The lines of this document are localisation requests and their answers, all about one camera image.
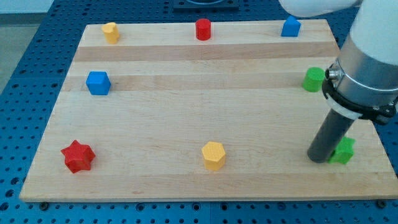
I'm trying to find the green cylinder block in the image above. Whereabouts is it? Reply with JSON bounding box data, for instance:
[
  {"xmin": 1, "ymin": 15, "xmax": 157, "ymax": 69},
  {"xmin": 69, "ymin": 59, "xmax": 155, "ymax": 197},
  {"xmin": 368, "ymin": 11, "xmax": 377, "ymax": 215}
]
[{"xmin": 302, "ymin": 67, "xmax": 325, "ymax": 92}]

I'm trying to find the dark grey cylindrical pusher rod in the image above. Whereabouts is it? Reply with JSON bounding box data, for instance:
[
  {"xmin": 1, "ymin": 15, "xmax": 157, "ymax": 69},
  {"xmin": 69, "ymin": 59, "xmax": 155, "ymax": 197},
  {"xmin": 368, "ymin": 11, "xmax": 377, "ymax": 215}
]
[{"xmin": 307, "ymin": 109, "xmax": 354, "ymax": 163}]

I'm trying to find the blue triangular block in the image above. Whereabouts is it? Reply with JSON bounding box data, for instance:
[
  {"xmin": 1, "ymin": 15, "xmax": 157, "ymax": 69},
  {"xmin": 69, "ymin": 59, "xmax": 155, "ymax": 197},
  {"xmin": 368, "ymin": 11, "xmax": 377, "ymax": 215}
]
[{"xmin": 280, "ymin": 16, "xmax": 302, "ymax": 37}]

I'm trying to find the yellow hexagon block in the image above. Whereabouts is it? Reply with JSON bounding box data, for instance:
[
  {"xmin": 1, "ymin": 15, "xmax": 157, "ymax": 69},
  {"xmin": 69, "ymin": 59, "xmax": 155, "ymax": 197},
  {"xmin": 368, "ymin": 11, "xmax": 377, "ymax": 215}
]
[{"xmin": 201, "ymin": 141, "xmax": 226, "ymax": 171}]

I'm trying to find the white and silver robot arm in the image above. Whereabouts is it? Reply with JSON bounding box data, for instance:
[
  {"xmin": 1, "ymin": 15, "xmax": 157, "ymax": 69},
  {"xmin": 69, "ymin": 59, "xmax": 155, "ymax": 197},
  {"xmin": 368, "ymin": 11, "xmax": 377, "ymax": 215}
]
[{"xmin": 280, "ymin": 0, "xmax": 397, "ymax": 163}]

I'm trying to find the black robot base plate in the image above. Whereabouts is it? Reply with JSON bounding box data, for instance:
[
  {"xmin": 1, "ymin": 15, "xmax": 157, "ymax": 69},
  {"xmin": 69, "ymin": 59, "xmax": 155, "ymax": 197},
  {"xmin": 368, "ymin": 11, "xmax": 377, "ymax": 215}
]
[{"xmin": 172, "ymin": 0, "xmax": 239, "ymax": 11}]

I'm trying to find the light wooden board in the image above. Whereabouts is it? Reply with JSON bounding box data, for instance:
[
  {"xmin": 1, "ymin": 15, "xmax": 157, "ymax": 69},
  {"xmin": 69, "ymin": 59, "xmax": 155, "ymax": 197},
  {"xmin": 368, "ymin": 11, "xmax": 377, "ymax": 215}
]
[{"xmin": 20, "ymin": 19, "xmax": 397, "ymax": 202}]

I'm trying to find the yellow heart block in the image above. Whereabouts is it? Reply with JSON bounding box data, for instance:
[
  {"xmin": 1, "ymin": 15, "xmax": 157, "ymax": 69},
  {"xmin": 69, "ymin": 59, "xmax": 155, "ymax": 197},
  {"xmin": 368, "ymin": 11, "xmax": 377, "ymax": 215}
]
[{"xmin": 101, "ymin": 22, "xmax": 119, "ymax": 44}]

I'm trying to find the red star block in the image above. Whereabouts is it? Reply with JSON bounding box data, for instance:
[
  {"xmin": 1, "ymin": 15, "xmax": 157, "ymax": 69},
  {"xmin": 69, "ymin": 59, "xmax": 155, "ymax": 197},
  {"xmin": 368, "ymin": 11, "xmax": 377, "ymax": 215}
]
[{"xmin": 60, "ymin": 140, "xmax": 96, "ymax": 174}]

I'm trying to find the red cylinder block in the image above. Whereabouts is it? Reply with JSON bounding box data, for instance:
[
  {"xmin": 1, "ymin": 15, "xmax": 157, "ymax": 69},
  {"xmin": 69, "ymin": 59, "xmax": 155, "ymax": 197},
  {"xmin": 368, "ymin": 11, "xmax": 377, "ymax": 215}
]
[{"xmin": 195, "ymin": 19, "xmax": 211, "ymax": 40}]

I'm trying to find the blue cube block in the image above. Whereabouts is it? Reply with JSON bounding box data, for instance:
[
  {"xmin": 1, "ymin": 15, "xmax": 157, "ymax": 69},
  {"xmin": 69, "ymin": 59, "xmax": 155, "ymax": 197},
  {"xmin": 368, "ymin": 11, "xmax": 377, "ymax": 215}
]
[{"xmin": 86, "ymin": 71, "xmax": 111, "ymax": 95}]

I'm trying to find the black flange with white ring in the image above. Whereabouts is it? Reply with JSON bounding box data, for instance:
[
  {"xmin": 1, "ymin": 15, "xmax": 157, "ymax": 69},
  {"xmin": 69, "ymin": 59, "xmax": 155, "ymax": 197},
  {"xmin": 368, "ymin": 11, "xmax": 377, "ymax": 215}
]
[{"xmin": 322, "ymin": 63, "xmax": 397, "ymax": 125}]

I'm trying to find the green star block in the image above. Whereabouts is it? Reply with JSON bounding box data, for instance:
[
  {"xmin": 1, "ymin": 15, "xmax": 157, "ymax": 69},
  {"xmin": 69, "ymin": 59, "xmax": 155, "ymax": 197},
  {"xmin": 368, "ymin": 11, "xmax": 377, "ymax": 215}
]
[{"xmin": 328, "ymin": 137, "xmax": 356, "ymax": 164}]

